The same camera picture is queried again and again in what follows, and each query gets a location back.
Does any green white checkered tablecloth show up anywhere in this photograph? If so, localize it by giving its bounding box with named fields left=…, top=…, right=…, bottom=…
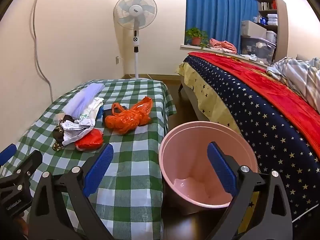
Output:
left=0, top=79, right=177, bottom=240

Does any red blanket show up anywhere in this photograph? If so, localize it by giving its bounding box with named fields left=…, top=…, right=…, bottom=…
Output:
left=187, top=52, right=320, bottom=160

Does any red plastic bag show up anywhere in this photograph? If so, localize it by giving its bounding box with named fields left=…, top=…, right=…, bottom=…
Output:
left=75, top=129, right=104, bottom=152

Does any navy star blanket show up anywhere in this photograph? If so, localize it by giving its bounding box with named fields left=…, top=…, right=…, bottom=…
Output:
left=184, top=55, right=320, bottom=228

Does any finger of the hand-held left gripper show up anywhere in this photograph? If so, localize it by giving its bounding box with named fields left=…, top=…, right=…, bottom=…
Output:
left=5, top=150, right=43, bottom=188
left=0, top=144, right=17, bottom=166

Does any striped duvet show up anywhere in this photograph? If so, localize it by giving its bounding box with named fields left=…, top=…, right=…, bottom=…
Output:
left=266, top=57, right=320, bottom=113

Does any pink cloth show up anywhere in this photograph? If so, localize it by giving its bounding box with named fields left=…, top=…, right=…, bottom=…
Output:
left=209, top=38, right=237, bottom=53

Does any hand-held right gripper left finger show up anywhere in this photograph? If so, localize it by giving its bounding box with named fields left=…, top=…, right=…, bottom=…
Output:
left=27, top=144, right=115, bottom=240

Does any white standing fan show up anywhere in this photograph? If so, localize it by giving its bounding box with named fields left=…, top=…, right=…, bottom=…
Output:
left=113, top=0, right=158, bottom=80

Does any yellow star bed sheet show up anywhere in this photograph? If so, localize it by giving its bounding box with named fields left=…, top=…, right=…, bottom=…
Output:
left=176, top=62, right=258, bottom=234

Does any black cloth piece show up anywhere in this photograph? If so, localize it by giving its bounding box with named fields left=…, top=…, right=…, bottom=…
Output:
left=104, top=106, right=128, bottom=118

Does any white cloth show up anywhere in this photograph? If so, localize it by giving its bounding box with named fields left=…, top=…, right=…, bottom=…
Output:
left=241, top=54, right=267, bottom=64

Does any pink plastic bucket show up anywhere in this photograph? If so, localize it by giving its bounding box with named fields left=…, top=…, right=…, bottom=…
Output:
left=158, top=121, right=259, bottom=209

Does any orange plastic bag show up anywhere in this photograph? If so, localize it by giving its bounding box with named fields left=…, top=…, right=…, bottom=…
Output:
left=104, top=96, right=153, bottom=135

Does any potted green plant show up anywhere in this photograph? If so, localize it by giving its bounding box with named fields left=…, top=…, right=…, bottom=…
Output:
left=185, top=27, right=209, bottom=47

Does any wooden bookshelf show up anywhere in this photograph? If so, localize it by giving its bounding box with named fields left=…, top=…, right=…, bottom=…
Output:
left=257, top=0, right=278, bottom=43

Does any white paper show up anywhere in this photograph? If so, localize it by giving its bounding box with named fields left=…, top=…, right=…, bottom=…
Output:
left=61, top=120, right=94, bottom=146

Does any dark translucent storage bin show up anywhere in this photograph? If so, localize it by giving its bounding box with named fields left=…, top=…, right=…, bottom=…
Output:
left=240, top=36, right=277, bottom=64

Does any blue curtain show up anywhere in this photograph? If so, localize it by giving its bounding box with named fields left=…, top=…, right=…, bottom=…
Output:
left=186, top=0, right=259, bottom=53

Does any white crumpled tissue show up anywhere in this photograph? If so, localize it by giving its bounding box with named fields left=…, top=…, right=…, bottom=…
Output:
left=77, top=97, right=104, bottom=128

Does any dark patterned wrapper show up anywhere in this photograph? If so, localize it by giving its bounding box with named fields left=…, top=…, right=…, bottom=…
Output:
left=52, top=115, right=75, bottom=152

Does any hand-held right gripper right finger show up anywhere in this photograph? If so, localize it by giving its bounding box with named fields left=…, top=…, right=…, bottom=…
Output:
left=206, top=141, right=293, bottom=240

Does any purple foam net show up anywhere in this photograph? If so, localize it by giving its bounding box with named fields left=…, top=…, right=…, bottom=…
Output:
left=62, top=83, right=105, bottom=119

